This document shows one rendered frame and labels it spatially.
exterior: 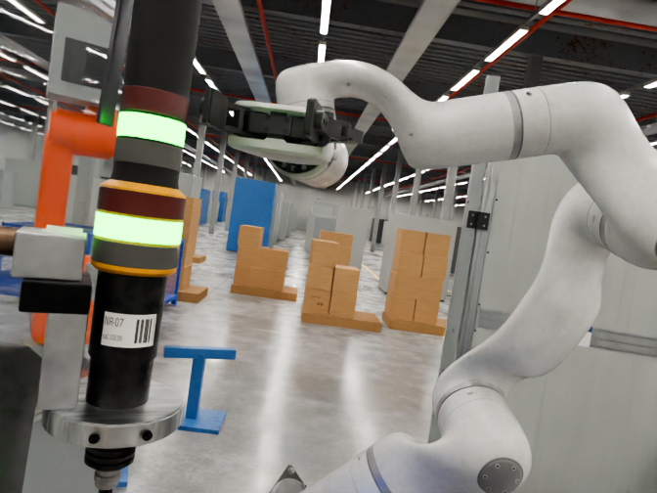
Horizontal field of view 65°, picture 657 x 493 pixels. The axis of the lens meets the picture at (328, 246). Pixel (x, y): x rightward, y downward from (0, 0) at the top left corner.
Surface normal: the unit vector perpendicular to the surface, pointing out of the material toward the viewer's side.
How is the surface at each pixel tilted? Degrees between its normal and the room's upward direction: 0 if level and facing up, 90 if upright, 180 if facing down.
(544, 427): 90
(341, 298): 90
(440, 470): 117
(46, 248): 90
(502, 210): 90
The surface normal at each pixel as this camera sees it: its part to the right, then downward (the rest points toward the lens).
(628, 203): -0.51, -0.17
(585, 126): 0.01, 0.45
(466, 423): -0.53, -0.78
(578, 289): 0.07, -0.39
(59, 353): 0.44, 0.11
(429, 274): 0.04, 0.06
